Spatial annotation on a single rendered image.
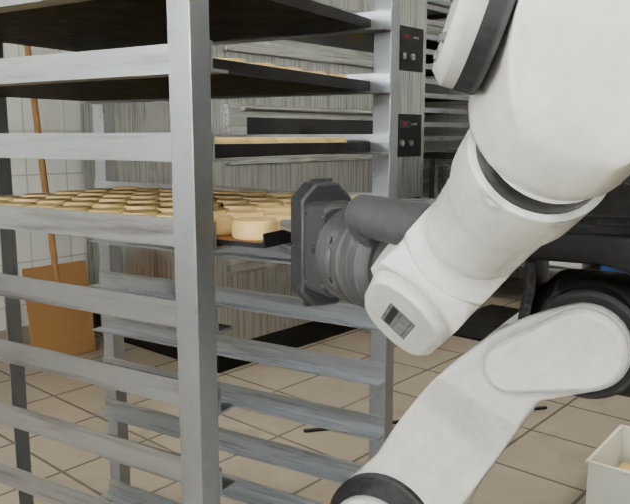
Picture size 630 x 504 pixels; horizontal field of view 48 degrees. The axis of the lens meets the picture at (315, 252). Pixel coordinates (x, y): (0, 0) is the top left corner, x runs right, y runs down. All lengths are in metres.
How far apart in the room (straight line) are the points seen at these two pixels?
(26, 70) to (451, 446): 0.66
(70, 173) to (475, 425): 3.02
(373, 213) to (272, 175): 2.52
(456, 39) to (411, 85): 3.56
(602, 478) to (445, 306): 1.59
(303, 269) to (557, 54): 0.43
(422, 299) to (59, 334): 2.97
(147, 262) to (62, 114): 0.86
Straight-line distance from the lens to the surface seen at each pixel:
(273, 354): 1.25
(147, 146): 0.79
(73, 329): 3.39
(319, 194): 0.68
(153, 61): 0.79
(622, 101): 0.31
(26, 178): 3.53
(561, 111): 0.30
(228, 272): 2.90
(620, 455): 2.30
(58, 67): 0.89
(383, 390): 1.17
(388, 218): 0.51
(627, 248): 0.73
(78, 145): 0.87
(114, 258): 1.49
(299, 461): 1.29
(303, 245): 0.68
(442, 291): 0.45
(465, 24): 0.30
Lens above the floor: 0.97
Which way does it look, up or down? 9 degrees down
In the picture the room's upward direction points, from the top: straight up
